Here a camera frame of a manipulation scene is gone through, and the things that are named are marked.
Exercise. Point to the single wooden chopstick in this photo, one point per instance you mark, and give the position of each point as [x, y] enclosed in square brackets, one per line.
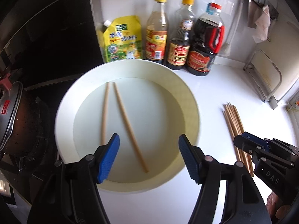
[127, 121]
[105, 112]

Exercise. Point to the metal cutting board rack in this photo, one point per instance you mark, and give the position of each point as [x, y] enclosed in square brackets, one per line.
[272, 102]

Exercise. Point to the dark sauce bottle yellow cap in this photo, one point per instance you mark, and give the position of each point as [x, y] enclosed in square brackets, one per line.
[178, 51]

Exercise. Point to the white round plate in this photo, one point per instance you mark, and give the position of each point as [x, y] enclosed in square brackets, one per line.
[151, 112]

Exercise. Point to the white cutting board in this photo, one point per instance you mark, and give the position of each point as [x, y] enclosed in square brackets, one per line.
[268, 74]

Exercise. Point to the yellow seasoning pouch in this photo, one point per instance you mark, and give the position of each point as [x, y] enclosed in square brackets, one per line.
[123, 42]

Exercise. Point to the dark cooking pot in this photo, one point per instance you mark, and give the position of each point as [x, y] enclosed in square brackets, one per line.
[25, 121]

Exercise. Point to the pale vinegar bottle yellow cap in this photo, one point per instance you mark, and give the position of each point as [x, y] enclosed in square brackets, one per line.
[156, 28]

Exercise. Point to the person's right hand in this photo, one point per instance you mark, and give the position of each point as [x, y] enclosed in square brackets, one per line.
[281, 212]

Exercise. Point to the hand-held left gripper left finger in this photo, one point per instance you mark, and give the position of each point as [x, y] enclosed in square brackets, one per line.
[108, 158]

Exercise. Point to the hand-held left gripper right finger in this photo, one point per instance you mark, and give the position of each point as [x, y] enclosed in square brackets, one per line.
[186, 158]

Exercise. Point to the black gas stove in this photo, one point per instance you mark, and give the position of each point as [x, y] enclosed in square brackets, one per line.
[46, 135]

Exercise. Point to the silver pot lid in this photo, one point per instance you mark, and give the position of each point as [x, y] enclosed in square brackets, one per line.
[8, 112]

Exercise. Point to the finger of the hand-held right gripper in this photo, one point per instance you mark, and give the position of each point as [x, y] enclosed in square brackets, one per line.
[253, 137]
[245, 143]

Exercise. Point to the bundle of wooden chopsticks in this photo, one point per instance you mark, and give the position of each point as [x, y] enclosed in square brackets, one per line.
[233, 121]

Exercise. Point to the black range hood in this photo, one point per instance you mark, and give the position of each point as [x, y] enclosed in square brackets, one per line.
[60, 35]

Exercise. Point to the hanging pale cloth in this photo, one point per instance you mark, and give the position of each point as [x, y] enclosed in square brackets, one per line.
[261, 25]

